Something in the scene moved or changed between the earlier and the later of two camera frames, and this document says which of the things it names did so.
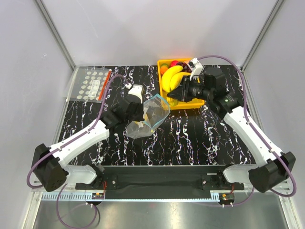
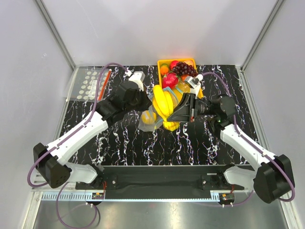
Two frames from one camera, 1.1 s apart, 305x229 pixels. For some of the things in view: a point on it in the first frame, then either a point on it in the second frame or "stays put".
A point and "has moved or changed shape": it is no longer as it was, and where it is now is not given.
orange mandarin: x=163 y=69 stays put
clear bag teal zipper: x=155 y=109 has moved or changed shape
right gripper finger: x=178 y=93 → x=185 y=109
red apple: x=173 y=63 stays put
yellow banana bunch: x=171 y=78 → x=163 y=104
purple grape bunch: x=186 y=67 stays put
